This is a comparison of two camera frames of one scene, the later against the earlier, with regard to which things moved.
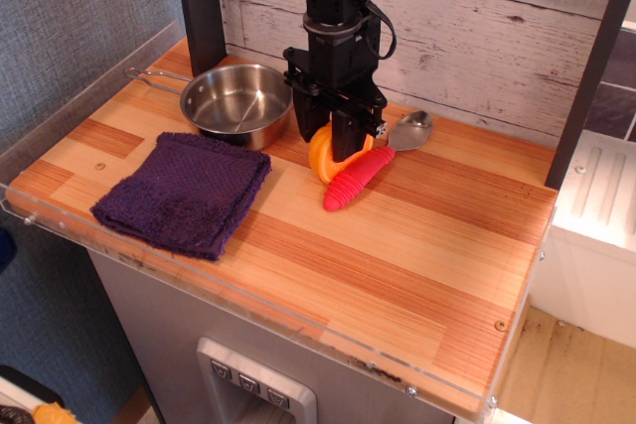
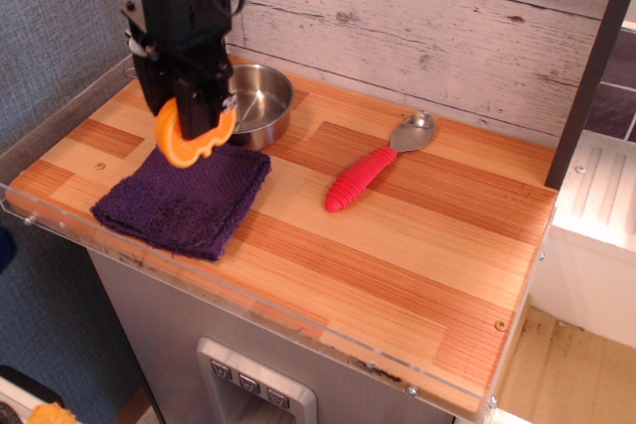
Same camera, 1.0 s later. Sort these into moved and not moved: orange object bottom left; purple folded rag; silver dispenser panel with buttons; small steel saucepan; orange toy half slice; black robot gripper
Moved: orange toy half slice; black robot gripper
Not moved: orange object bottom left; small steel saucepan; silver dispenser panel with buttons; purple folded rag
